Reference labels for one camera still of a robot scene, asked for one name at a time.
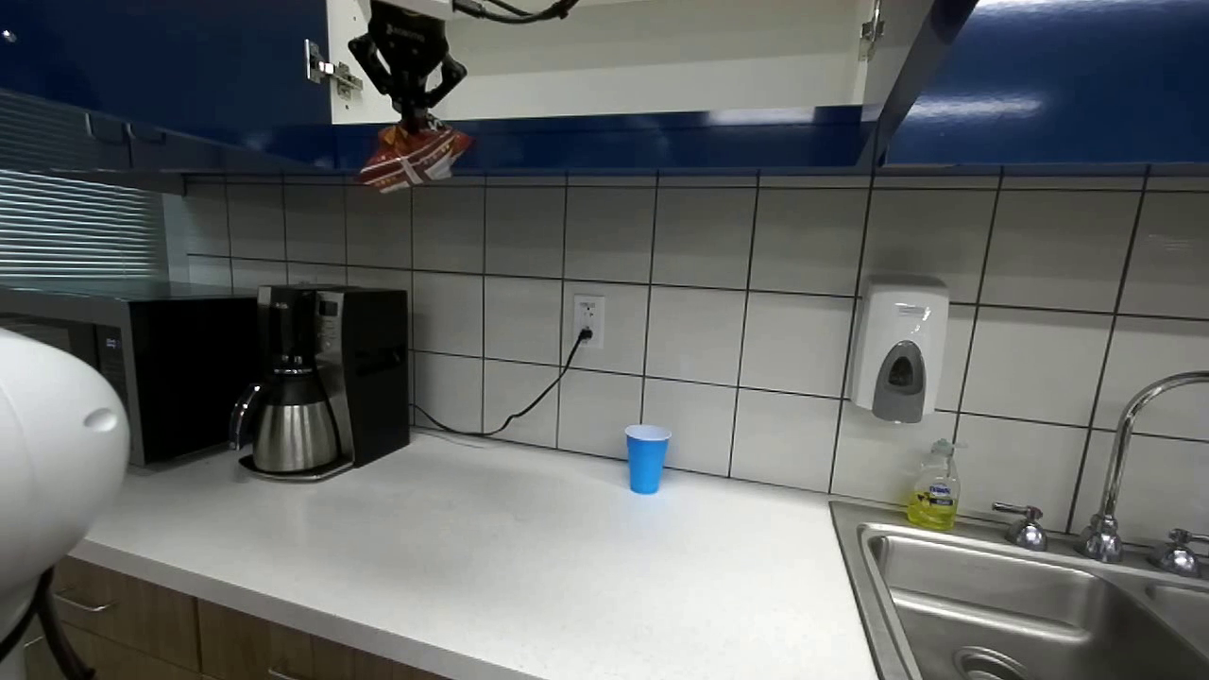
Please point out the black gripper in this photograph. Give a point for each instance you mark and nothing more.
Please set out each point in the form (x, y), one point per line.
(406, 53)

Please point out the steel coffee carafe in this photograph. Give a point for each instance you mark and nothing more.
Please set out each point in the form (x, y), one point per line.
(284, 423)

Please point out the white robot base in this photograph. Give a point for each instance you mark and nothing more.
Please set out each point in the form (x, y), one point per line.
(64, 460)

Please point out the blue upper cabinet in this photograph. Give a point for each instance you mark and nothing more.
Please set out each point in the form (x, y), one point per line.
(595, 86)

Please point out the black coffee maker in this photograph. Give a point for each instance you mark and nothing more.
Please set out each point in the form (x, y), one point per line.
(356, 341)

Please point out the stainless steel sink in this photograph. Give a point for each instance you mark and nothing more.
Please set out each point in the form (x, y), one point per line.
(968, 606)

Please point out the white soap dispenser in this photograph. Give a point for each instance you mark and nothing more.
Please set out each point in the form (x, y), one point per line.
(901, 349)

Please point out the yellow dish soap bottle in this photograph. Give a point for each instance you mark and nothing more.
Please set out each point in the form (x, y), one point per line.
(934, 492)

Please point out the wooden lower drawers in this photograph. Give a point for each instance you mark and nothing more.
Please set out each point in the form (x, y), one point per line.
(129, 630)

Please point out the white wall outlet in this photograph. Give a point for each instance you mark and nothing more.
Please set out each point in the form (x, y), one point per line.
(589, 324)

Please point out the blue plastic cup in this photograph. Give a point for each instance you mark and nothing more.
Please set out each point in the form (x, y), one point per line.
(647, 451)

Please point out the red white snack packet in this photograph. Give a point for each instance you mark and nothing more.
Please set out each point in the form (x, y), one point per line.
(411, 160)

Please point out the open blue cabinet door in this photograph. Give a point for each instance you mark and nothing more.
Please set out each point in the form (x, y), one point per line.
(906, 44)

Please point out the black microwave oven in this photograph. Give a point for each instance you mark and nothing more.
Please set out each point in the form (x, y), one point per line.
(177, 356)

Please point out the chrome sink faucet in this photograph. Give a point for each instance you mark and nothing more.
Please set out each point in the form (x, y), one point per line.
(1100, 533)

